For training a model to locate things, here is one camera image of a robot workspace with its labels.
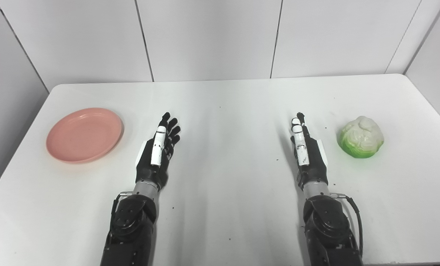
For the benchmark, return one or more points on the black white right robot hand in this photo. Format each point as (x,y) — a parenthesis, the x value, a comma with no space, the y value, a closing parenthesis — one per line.
(316,162)

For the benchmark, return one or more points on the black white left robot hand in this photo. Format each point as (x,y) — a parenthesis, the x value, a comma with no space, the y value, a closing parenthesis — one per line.
(151,168)

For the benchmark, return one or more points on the green white cabbage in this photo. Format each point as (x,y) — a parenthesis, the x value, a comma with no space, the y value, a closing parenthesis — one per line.
(361,137)

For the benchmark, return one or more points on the pink round plate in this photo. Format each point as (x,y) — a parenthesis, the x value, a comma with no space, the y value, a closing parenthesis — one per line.
(84,135)

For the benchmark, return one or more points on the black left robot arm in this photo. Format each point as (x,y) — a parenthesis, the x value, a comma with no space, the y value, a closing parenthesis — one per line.
(131,229)

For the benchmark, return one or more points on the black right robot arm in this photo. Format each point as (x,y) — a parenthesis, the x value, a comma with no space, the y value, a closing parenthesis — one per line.
(327,229)

